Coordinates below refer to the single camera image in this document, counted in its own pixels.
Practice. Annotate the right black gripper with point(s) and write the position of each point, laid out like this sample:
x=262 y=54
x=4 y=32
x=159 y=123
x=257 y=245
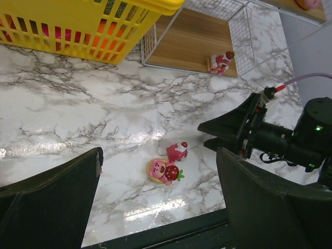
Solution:
x=241 y=123

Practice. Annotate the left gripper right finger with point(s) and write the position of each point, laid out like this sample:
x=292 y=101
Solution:
x=268 y=211

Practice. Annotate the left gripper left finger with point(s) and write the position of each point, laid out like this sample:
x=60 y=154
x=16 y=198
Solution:
x=52 y=208

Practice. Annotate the pink bear toy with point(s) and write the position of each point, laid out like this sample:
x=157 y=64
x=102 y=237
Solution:
x=177 y=152

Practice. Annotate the red white figure toy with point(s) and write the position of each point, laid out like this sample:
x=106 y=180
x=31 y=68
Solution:
x=219 y=63

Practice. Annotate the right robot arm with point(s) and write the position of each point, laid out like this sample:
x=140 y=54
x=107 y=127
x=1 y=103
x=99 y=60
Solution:
x=307 y=145

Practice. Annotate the yellow plastic basket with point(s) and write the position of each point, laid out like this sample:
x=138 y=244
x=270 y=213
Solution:
x=104 y=31

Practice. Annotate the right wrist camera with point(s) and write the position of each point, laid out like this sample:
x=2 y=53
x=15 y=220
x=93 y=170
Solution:
x=268 y=95

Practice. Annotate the white wire wooden shelf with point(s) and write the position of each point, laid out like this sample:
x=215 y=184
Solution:
x=202 y=29

